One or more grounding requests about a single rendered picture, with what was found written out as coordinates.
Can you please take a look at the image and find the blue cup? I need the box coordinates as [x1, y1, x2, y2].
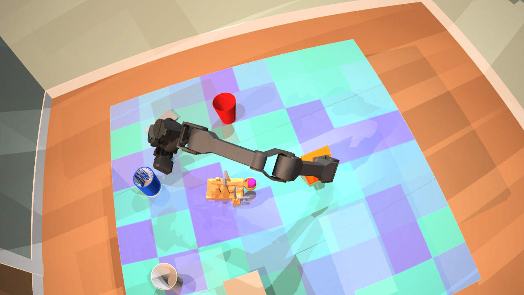
[133, 167, 161, 197]

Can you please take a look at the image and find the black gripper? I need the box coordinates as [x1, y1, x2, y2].
[153, 141, 179, 175]

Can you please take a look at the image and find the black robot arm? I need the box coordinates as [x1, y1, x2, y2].
[148, 119, 340, 183]

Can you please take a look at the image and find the beige flat rectangular plank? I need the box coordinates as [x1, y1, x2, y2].
[145, 109, 178, 134]

